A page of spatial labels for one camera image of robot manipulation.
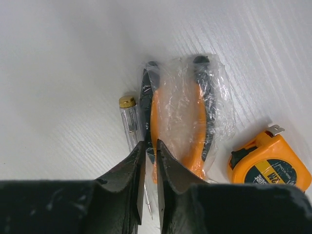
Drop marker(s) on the orange pliers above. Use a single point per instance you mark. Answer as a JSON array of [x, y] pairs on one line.
[[186, 103]]

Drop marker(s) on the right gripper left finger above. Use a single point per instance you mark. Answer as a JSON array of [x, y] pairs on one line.
[[118, 197]]

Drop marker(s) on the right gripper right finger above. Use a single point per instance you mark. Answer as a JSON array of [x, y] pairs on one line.
[[175, 184]]

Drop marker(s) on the orange tape measure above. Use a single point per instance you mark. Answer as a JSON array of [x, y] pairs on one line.
[[268, 159]]

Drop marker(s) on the clear voltage tester screwdriver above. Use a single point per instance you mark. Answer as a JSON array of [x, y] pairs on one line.
[[130, 119]]

